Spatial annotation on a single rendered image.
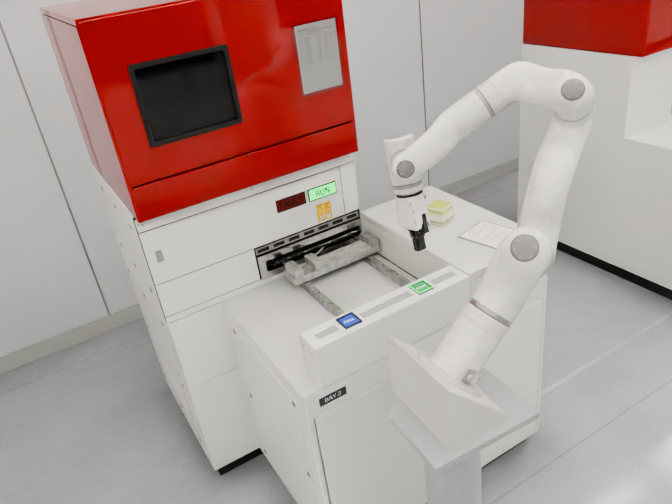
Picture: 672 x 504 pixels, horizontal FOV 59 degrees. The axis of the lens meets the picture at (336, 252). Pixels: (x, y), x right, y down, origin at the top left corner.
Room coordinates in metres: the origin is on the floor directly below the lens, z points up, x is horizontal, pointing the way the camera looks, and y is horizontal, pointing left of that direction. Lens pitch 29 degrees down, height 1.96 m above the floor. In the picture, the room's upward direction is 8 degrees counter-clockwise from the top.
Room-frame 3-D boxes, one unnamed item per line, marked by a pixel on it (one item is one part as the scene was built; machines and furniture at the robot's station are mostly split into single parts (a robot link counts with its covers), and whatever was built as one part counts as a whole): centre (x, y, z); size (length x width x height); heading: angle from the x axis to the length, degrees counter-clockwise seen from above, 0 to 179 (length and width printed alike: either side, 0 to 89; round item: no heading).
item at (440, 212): (1.92, -0.39, 1.00); 0.07 x 0.07 x 0.07; 45
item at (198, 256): (1.92, 0.25, 1.02); 0.82 x 0.03 x 0.40; 117
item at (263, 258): (1.98, 0.09, 0.89); 0.44 x 0.02 x 0.10; 117
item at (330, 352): (1.45, -0.13, 0.89); 0.55 x 0.09 x 0.14; 117
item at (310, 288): (1.70, 0.06, 0.84); 0.50 x 0.02 x 0.03; 27
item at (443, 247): (1.89, -0.41, 0.89); 0.62 x 0.35 x 0.14; 27
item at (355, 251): (1.91, 0.02, 0.87); 0.36 x 0.08 x 0.03; 117
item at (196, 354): (2.22, 0.41, 0.41); 0.82 x 0.71 x 0.82; 117
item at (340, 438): (1.75, -0.14, 0.41); 0.97 x 0.64 x 0.82; 117
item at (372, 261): (1.82, -0.18, 0.84); 0.50 x 0.02 x 0.03; 27
